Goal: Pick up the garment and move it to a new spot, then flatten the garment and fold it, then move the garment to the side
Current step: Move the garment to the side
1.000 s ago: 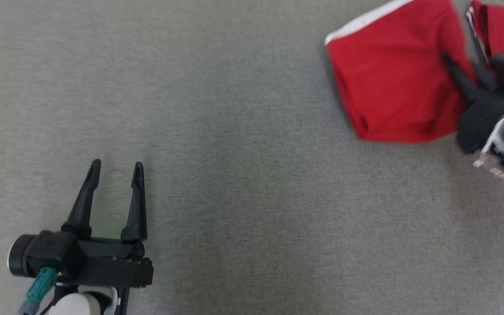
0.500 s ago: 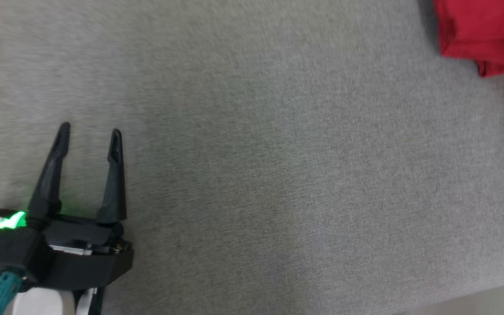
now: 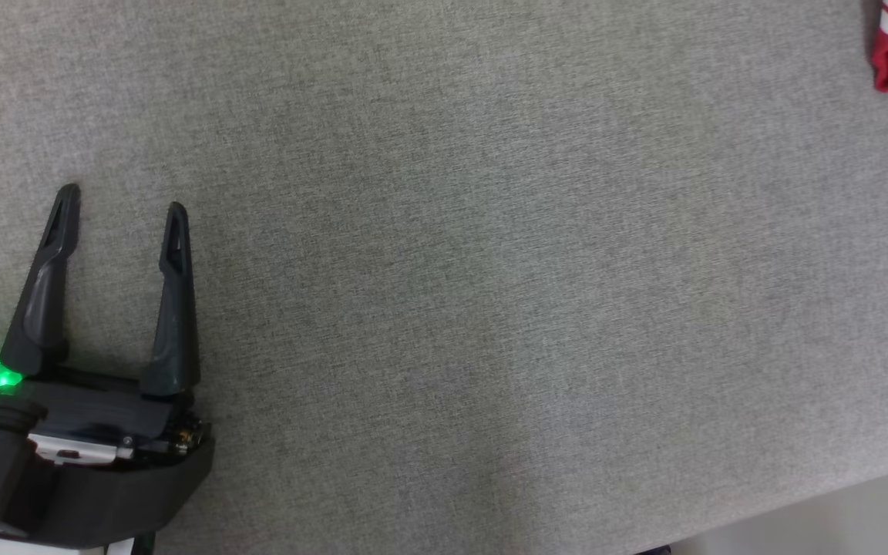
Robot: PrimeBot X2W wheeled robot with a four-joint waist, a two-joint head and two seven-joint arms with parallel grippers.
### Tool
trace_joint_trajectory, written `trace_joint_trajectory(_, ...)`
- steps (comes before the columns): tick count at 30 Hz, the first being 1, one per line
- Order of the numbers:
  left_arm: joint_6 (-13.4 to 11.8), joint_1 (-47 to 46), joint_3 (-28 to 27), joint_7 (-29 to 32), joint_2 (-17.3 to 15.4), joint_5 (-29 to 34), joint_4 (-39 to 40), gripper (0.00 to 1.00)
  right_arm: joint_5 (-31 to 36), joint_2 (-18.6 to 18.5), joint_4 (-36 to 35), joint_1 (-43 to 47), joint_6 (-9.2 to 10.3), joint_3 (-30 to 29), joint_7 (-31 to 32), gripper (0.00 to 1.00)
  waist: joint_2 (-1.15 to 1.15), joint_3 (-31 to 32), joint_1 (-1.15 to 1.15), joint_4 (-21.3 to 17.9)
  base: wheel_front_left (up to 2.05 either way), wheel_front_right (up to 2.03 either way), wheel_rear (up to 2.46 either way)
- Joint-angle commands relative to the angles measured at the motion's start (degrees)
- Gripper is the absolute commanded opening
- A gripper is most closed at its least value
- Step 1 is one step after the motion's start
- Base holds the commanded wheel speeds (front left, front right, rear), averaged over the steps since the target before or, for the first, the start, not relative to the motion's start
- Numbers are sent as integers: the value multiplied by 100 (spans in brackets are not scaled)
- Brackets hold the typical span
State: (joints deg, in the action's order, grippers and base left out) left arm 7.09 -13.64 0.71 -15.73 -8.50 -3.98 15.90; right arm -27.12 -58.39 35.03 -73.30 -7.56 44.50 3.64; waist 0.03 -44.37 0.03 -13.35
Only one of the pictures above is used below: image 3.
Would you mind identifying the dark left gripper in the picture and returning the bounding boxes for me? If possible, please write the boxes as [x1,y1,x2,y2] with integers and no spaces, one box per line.
[0,183,210,467]

